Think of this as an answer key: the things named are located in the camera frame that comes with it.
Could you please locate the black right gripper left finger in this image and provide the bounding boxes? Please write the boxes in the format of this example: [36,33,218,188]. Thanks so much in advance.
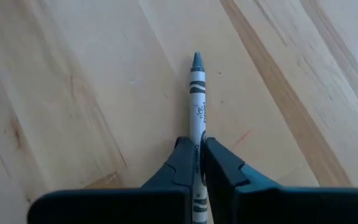
[26,136,196,224]

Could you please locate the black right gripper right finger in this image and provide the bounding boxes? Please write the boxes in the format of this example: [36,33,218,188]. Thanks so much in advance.
[200,136,358,224]

